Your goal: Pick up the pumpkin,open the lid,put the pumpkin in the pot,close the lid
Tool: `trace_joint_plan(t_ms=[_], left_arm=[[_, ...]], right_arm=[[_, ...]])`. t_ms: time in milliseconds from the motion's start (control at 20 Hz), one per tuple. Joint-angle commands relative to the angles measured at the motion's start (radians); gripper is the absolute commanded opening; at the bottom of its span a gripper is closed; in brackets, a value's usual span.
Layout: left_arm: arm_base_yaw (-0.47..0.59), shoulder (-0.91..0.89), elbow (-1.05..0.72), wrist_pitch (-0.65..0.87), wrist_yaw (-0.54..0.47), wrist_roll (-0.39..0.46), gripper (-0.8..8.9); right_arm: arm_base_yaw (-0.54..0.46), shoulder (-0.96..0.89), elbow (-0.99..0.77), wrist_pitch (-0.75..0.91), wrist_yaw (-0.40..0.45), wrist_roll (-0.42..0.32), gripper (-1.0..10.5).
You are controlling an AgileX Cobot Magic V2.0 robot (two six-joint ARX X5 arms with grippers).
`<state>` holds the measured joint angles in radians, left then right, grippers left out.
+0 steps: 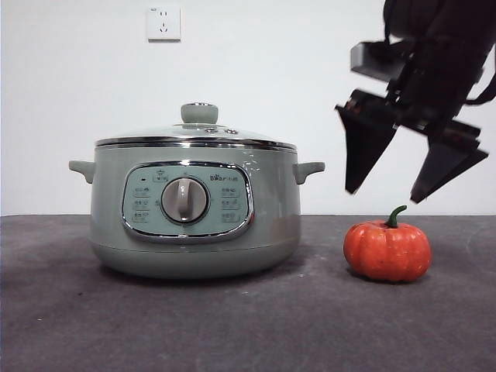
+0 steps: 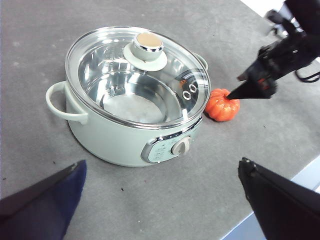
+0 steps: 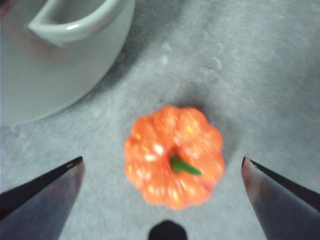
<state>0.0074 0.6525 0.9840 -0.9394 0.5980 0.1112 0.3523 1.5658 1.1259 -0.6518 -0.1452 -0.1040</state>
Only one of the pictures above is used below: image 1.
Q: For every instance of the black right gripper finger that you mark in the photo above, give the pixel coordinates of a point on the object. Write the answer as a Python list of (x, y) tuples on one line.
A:
[(441, 166), (362, 147)]

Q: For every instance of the small orange pumpkin green stem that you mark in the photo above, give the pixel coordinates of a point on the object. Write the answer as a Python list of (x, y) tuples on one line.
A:
[(387, 252)]

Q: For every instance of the glass lid with green knob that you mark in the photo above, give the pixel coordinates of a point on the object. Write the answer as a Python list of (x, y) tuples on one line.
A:
[(199, 114)]

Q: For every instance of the sage green electric cooking pot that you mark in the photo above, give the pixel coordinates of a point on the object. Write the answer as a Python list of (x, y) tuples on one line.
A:
[(271, 201)]

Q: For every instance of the pale grey camera box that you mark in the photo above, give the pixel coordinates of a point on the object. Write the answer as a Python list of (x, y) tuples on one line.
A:
[(376, 62)]

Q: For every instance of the white wall socket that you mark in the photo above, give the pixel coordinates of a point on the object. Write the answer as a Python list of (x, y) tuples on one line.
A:
[(164, 24)]

